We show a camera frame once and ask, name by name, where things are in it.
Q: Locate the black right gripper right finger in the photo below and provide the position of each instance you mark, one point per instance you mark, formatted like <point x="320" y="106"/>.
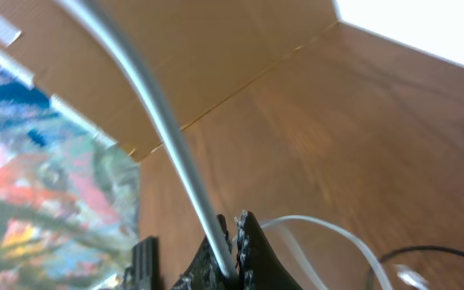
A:
<point x="259" y="267"/>

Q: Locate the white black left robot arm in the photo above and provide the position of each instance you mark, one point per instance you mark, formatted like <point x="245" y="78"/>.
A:
<point x="144" y="271"/>

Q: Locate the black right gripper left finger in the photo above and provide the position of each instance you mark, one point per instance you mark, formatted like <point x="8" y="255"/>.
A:
<point x="203" y="273"/>

